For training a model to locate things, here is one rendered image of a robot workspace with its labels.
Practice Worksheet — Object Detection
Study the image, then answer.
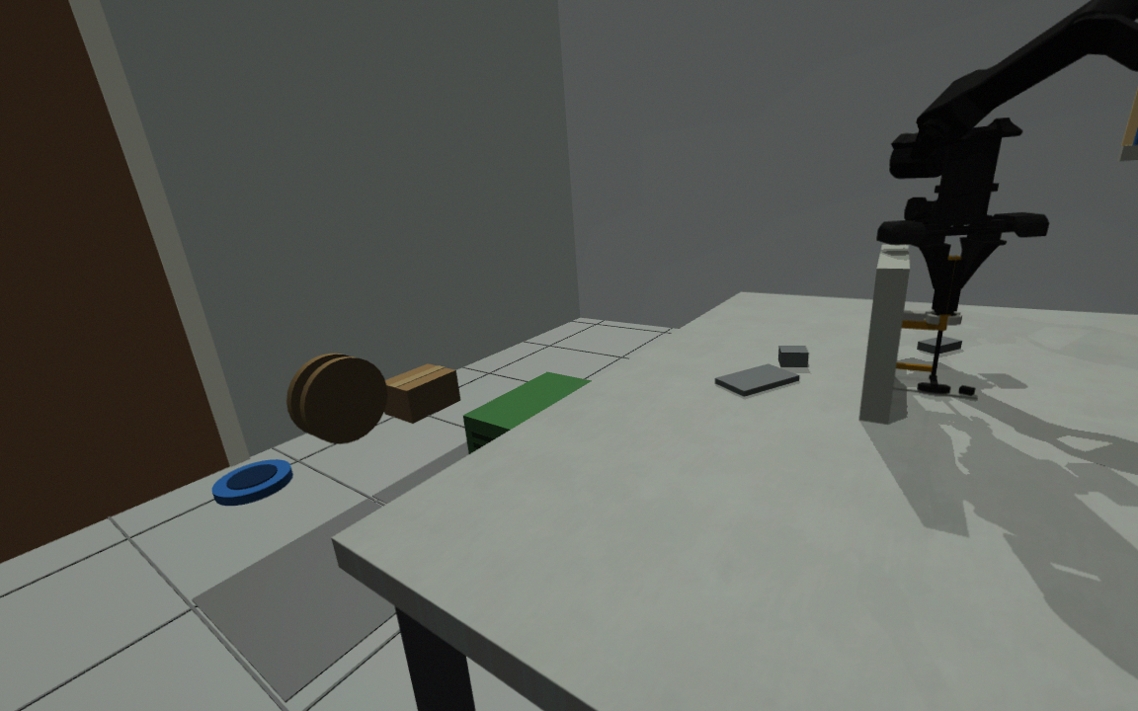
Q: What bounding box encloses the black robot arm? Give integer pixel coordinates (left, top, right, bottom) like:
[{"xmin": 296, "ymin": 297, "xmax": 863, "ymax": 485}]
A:
[{"xmin": 889, "ymin": 0, "xmax": 1138, "ymax": 179}]

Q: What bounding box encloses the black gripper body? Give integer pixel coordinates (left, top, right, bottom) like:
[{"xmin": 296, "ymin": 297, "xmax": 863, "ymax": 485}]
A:
[{"xmin": 876, "ymin": 175, "xmax": 1049, "ymax": 246}]

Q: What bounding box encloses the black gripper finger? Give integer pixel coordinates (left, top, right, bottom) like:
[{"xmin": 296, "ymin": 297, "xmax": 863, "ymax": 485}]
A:
[
  {"xmin": 959, "ymin": 237, "xmax": 1007, "ymax": 288},
  {"xmin": 912, "ymin": 243, "xmax": 951, "ymax": 289}
]

